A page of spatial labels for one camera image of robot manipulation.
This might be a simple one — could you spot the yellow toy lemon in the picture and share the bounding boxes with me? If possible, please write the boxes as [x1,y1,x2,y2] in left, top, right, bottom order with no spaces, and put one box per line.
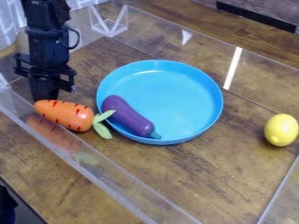
[265,114,299,147]

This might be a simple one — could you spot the purple toy eggplant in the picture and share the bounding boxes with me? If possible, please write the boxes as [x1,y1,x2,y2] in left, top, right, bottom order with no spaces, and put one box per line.
[102,95,162,139]

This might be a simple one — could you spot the blue round plate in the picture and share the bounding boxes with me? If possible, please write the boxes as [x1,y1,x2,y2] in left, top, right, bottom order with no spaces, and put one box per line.
[97,59,223,145]

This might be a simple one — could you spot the orange toy carrot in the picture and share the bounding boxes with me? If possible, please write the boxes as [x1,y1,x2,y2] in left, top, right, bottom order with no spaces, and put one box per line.
[34,100,117,139]

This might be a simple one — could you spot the dark object bottom left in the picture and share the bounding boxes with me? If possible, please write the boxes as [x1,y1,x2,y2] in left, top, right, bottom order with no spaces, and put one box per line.
[0,185,18,224]

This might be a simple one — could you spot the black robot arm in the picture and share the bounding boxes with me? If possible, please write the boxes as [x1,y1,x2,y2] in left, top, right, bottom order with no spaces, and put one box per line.
[14,0,81,101]

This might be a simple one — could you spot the white lattice curtain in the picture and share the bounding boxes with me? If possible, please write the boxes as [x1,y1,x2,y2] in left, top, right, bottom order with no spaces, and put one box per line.
[0,0,110,51]

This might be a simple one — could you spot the clear acrylic enclosure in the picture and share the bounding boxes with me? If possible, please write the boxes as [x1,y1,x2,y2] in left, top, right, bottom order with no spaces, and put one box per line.
[0,0,299,224]

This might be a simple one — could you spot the black cable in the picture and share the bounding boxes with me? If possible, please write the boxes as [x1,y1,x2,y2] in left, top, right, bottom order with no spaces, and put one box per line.
[58,25,82,51]

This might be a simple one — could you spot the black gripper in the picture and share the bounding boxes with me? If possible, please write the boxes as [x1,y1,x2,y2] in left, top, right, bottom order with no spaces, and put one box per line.
[14,25,78,101]

